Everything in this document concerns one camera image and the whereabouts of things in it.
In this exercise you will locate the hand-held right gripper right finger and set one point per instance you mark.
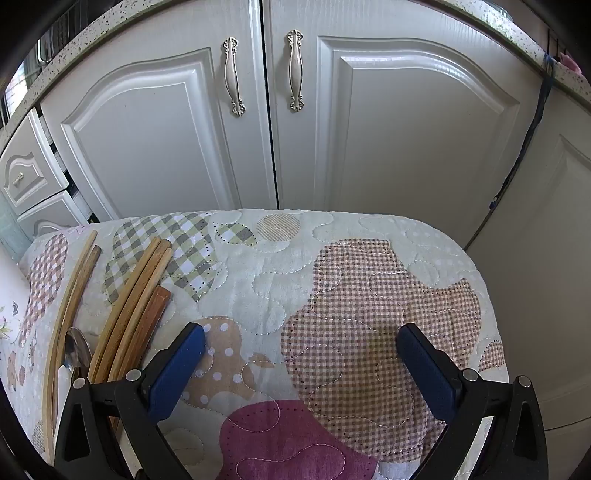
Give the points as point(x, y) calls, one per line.
point(425, 369)

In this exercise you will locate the dark brown wooden chopstick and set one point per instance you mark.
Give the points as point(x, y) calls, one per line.
point(147, 318)
point(156, 318)

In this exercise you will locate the plain white cabinet door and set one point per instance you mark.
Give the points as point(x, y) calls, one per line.
point(554, 277)

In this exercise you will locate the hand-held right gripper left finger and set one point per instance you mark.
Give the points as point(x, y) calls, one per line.
point(178, 369)

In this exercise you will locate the pale bamboo chopstick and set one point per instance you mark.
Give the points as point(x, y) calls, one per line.
point(77, 302)
point(69, 295)

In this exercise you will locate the white cabinet drawer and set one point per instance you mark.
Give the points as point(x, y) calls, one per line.
point(51, 212)
point(27, 157)

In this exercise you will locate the light wooden chopstick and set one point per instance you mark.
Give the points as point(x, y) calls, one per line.
point(145, 295)
point(138, 286)
point(131, 277)

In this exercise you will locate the pink cloth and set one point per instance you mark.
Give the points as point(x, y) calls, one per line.
point(570, 62)

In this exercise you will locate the metal spoon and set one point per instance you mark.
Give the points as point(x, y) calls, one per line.
point(76, 346)

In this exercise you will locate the patchwork quilted mat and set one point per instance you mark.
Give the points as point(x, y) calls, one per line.
point(277, 286)

